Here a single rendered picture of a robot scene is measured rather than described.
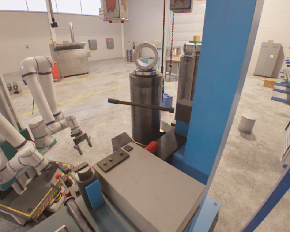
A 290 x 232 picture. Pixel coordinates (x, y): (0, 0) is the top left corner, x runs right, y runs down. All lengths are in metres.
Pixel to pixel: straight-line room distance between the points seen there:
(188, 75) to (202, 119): 1.56
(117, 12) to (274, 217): 2.43
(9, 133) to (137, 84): 0.90
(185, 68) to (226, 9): 1.63
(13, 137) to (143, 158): 0.90
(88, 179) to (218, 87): 0.59
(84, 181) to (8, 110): 1.26
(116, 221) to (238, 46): 0.76
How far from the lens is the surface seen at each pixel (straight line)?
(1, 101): 1.71
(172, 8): 0.86
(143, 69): 0.89
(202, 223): 1.77
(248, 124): 3.52
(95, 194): 0.63
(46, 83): 1.55
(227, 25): 0.61
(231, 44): 0.60
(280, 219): 2.34
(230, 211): 2.09
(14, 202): 1.99
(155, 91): 0.89
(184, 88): 2.25
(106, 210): 0.69
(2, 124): 1.23
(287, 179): 1.11
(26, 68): 1.45
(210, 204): 1.90
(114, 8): 0.98
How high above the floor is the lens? 1.66
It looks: 28 degrees down
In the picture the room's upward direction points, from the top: straight up
